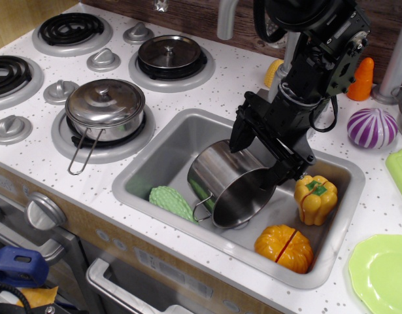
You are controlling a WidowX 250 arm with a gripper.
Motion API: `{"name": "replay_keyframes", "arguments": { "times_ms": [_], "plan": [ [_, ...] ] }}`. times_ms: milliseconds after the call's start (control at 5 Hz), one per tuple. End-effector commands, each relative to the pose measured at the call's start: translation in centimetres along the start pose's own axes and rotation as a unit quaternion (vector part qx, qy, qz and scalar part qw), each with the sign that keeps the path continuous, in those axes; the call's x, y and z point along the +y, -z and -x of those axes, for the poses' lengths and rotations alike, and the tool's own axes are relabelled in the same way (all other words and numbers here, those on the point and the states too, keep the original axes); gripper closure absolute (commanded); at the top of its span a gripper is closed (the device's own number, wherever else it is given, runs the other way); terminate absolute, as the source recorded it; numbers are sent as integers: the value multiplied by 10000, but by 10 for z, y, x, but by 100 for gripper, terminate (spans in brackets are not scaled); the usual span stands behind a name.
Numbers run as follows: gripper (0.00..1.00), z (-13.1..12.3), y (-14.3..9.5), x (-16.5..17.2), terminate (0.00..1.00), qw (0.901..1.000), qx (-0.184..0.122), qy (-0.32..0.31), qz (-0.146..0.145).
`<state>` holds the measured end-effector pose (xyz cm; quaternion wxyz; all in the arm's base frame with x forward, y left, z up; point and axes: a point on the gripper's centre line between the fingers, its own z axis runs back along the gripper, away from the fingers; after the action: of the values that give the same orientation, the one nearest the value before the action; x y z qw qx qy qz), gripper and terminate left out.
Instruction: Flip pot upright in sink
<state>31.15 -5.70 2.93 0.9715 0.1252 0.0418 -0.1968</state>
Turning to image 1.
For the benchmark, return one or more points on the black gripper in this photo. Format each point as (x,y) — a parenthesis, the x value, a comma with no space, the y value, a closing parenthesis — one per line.
(281,126)

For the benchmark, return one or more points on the steel pot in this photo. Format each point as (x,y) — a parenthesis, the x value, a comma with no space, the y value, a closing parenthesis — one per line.
(227,184)

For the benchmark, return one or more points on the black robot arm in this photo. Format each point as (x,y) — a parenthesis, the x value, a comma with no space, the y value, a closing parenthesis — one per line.
(331,38)

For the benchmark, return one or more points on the grey toy sink basin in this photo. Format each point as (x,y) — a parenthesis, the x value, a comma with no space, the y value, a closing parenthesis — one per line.
(166,160)

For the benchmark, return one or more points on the dark steel pot lid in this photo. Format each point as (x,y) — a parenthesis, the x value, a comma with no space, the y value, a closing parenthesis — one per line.
(169,52)

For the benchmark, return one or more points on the yellow toy bell pepper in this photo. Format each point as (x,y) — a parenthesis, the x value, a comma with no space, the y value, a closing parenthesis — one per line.
(316,197)

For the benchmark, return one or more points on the yellow toy corn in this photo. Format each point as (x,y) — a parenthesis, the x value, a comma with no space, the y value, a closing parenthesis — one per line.
(271,72)

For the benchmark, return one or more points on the rear right stove burner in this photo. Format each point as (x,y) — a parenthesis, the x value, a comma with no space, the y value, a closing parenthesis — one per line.
(169,80)

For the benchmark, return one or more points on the orange toy pumpkin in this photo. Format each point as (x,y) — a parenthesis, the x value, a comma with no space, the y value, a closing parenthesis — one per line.
(285,246)

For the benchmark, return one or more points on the green toy bitter gourd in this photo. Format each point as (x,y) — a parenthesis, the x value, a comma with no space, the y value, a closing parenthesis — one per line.
(172,201)

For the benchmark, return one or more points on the purple striped toy onion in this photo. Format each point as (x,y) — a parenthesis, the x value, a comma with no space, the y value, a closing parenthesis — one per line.
(372,128)

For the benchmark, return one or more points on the orange toy carrot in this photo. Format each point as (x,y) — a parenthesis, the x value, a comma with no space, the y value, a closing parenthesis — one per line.
(360,90)

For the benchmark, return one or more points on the hanging steel strainer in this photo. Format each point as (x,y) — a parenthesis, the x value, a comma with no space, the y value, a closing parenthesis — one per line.
(272,28)

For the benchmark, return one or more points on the grey metal pole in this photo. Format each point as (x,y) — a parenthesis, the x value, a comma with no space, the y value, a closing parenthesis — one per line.
(386,34)

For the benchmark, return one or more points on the green plastic tray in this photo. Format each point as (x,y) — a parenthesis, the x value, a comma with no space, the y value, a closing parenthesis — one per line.
(394,166)

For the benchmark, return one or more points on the silver toy faucet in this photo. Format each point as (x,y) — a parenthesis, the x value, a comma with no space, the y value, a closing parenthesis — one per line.
(226,20)

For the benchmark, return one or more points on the steel lidded saucepan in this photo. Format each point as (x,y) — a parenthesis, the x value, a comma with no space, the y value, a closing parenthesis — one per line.
(110,110)

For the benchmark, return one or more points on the light green plate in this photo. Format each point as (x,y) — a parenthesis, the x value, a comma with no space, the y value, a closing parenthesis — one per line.
(375,269)

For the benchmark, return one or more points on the silver stove knob rear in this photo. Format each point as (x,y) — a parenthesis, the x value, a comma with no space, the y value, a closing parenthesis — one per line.
(137,34)

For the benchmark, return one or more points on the silver stove knob middle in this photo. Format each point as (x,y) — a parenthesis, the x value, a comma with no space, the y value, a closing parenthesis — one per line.
(103,61)

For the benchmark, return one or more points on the grey dishwasher door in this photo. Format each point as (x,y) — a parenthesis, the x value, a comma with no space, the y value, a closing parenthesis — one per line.
(124,289)

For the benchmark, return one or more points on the silver stove knob left-centre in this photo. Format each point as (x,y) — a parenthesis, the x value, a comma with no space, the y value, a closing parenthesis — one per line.
(58,92)

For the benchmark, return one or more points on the silver oven knob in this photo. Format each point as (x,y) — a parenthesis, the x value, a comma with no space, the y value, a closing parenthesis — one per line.
(42,213)

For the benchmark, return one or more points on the rear left stove burner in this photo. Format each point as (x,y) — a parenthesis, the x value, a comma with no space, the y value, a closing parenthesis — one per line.
(72,34)

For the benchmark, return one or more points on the silver stove knob front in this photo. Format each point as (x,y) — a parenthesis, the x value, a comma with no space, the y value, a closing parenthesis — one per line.
(14,129)

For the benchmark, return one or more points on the front left stove burner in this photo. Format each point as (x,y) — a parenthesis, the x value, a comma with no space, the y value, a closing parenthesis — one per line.
(20,79)

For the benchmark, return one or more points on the blue clamp tool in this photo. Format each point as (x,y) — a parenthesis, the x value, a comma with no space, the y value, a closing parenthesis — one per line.
(22,267)

